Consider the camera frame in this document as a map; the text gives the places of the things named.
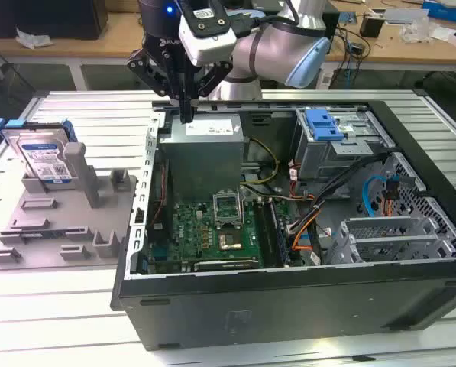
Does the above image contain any black PC case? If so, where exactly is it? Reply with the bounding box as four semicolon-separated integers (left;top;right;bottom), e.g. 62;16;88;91
111;99;456;352

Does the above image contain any green motherboard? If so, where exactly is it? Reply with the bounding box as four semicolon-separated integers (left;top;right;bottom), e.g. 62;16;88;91
147;189;302;274

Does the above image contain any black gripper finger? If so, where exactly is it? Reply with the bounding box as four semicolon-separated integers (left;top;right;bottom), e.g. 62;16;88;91
126;48;189;124
187;62;233;124

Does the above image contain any blue cardboard box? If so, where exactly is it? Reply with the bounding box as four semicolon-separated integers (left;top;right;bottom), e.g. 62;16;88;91
421;0;456;22

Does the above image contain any grey parts rack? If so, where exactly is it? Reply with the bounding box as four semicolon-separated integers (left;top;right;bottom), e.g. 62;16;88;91
0;143;139;271

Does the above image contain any metal disk bay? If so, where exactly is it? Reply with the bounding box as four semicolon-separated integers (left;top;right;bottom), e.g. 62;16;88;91
325;214;456;265

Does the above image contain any black RAM slot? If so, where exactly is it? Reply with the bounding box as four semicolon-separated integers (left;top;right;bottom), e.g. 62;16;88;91
254;198;277;268

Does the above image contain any multicolour power wire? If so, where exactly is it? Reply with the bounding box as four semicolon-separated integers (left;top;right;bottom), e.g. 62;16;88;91
380;177;399;219

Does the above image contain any metal optical drive cage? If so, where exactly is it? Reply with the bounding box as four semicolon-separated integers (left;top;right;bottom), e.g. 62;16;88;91
293;109;397;185

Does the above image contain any clear plastic bag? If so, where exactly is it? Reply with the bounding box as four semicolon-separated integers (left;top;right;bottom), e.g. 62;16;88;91
400;17;432;43

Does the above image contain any green RAM stick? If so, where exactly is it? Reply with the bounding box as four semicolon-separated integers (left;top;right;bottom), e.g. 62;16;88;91
19;228;66;242

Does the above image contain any grey power supply unit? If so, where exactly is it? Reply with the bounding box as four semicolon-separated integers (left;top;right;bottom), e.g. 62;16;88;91
157;114;246;203

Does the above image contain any large black box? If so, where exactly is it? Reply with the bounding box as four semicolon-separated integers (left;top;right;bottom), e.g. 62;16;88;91
0;0;108;41

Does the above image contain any orange wire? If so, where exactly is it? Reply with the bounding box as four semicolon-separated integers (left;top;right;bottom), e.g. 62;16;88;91
291;206;322;252

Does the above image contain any metal socket cover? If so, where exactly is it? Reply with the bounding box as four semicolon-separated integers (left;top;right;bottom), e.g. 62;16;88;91
211;189;246;230

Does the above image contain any small black box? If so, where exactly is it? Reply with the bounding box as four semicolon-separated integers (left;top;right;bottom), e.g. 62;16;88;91
359;13;386;38

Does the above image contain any wooden desk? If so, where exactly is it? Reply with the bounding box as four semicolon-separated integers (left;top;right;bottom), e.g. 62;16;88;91
0;0;456;72

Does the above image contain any black graphics card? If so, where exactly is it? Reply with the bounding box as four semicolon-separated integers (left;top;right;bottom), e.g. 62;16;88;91
192;258;260;273

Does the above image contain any black wire bundle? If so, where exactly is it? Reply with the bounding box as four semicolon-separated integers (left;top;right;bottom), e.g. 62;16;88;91
286;151;391;265

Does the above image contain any blue plastic cage latch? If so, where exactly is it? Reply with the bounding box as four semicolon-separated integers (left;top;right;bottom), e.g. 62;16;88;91
305;109;345;141

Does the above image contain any yellow and black wire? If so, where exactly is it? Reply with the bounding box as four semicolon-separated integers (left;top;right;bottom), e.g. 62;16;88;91
239;137;281;188

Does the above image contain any white crumpled plastic bag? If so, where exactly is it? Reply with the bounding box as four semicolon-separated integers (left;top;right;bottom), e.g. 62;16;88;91
15;26;55;50

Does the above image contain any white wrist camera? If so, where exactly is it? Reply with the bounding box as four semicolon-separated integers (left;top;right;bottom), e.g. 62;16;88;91
178;0;238;67

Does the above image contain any CPU socket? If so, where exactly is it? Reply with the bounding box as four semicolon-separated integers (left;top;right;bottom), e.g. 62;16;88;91
215;228;244;253

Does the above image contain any blue data wire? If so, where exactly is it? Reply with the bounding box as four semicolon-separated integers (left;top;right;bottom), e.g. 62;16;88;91
361;174;390;219

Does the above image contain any hard disk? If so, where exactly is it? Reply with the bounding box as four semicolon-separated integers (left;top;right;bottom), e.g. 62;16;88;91
0;119;78;191

